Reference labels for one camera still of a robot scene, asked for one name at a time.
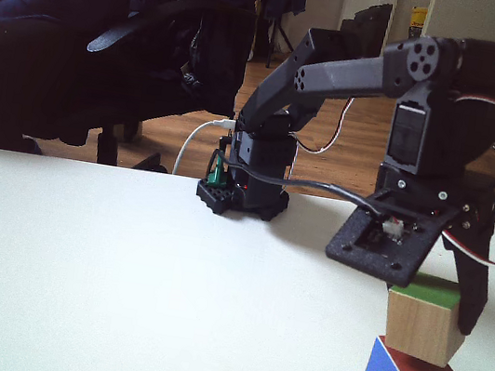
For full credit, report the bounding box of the green top wooden cube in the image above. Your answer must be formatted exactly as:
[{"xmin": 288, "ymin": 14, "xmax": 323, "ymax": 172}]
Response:
[{"xmin": 378, "ymin": 268, "xmax": 476, "ymax": 371}]

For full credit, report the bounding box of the yellow box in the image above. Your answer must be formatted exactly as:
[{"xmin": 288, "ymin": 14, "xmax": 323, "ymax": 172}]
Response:
[{"xmin": 407, "ymin": 5, "xmax": 430, "ymax": 43}]

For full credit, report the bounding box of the black bag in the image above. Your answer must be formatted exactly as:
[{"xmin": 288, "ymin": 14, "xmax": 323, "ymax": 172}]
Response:
[{"xmin": 335, "ymin": 0, "xmax": 395, "ymax": 63}]

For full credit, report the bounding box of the black tripod stand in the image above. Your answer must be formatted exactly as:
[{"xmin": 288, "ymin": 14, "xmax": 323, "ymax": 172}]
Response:
[{"xmin": 261, "ymin": 7, "xmax": 301, "ymax": 73}]

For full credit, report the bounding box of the dark quilted jacket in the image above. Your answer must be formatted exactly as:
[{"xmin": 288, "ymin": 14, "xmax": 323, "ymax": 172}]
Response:
[{"xmin": 114, "ymin": 0, "xmax": 309, "ymax": 127}]

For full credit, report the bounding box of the black office chair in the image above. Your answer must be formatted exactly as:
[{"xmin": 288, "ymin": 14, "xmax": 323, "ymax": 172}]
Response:
[{"xmin": 67, "ymin": 0, "xmax": 258, "ymax": 185}]

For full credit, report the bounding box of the person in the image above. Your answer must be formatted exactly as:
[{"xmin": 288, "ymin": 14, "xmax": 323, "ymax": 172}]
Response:
[{"xmin": 0, "ymin": 0, "xmax": 165, "ymax": 171}]

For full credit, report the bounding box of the black gripper camera mount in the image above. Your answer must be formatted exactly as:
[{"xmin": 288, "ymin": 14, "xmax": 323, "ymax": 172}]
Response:
[{"xmin": 321, "ymin": 182, "xmax": 457, "ymax": 295}]

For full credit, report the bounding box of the black camera usb cable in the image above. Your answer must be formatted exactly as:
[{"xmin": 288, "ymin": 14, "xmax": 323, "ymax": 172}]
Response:
[{"xmin": 208, "ymin": 133, "xmax": 396, "ymax": 219}]

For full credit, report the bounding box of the white usb cable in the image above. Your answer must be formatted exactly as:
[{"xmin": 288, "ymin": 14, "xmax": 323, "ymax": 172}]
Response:
[{"xmin": 172, "ymin": 112, "xmax": 241, "ymax": 185}]

